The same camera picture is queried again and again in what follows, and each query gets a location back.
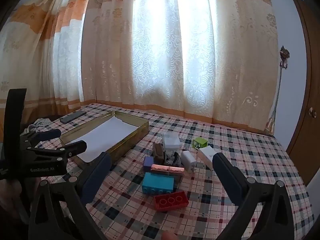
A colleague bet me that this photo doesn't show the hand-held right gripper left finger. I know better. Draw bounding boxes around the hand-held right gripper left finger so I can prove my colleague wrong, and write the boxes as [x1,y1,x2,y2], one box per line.
[27,152,112,240]

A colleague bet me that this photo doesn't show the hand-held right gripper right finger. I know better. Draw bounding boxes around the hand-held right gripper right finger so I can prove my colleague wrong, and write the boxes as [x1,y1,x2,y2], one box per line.
[212,152,296,240]

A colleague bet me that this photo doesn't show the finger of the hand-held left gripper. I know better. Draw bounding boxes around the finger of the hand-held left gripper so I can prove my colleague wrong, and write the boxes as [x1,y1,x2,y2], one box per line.
[26,140,87,162]
[21,128,62,147]

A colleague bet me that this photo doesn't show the white carton box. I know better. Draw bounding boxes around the white carton box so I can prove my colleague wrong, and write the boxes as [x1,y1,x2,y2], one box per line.
[196,146,217,170]

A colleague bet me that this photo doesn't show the green cube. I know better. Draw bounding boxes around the green cube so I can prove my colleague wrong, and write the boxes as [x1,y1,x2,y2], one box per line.
[192,137,208,150]

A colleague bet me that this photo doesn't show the white charger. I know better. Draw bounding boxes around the white charger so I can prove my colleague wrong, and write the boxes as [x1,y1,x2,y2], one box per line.
[180,150,199,173]

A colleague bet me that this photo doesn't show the gold tin box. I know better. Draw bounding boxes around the gold tin box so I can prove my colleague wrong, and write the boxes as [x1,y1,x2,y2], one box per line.
[59,110,150,172]

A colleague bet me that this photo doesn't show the purple block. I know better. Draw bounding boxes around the purple block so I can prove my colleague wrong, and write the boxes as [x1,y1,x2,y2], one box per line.
[143,156,155,172]

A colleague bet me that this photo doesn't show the black brush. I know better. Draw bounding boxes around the black brush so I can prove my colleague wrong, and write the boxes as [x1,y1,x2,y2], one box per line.
[164,150,182,167]

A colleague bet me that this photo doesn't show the rose gold box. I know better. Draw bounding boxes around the rose gold box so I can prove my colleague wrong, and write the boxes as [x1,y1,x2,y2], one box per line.
[150,164,185,177]

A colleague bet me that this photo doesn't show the red building block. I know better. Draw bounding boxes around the red building block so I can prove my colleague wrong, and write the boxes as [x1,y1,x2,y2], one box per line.
[153,191,188,212]

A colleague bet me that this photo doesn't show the teal building block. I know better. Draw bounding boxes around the teal building block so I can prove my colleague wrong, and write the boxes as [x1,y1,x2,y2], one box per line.
[142,172,175,195]

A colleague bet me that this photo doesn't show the clear plastic box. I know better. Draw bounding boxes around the clear plastic box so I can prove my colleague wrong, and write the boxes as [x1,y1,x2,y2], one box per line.
[162,133,182,150]

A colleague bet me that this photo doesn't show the brown wooden block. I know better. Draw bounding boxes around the brown wooden block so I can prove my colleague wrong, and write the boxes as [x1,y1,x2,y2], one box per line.
[152,142,165,164]

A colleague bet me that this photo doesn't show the grey cloth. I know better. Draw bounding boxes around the grey cloth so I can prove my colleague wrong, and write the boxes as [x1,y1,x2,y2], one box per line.
[26,118,52,133]

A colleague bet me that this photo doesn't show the white paper sheet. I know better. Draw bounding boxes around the white paper sheet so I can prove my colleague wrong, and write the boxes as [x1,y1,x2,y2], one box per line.
[65,118,138,163]

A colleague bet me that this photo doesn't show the plaid bed sheet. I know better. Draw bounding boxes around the plaid bed sheet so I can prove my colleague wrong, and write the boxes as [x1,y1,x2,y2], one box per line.
[25,102,315,240]

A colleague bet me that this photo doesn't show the orange and white curtain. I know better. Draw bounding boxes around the orange and white curtain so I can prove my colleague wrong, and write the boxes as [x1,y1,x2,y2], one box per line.
[0,0,95,123]

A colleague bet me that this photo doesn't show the brown wooden door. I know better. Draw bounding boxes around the brown wooden door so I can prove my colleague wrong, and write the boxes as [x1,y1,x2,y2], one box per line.
[286,0,320,170]

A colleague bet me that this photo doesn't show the cream lace curtain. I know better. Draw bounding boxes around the cream lace curtain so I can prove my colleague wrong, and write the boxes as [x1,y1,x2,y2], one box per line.
[81,0,279,135]

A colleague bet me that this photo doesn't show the metal curtain hook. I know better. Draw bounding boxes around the metal curtain hook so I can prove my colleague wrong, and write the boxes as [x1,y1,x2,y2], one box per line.
[279,45,290,69]

